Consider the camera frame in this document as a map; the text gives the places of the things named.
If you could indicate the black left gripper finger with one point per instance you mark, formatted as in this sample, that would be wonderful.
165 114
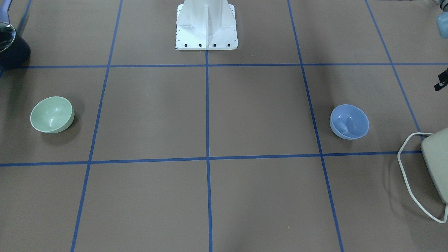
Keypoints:
443 81

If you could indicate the green bowl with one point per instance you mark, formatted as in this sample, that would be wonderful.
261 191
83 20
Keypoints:
52 115

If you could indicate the dark blue saucepan with lid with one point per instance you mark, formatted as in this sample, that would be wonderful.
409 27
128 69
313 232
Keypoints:
14 50

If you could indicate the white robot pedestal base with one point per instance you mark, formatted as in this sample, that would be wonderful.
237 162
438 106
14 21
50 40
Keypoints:
206 25

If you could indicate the beige appliance box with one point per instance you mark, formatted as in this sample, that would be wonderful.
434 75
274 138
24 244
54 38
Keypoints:
435 151

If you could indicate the blue bowl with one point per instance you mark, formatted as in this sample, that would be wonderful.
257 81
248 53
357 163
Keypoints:
349 122

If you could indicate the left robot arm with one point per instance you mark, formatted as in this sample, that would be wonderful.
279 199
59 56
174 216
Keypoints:
442 25

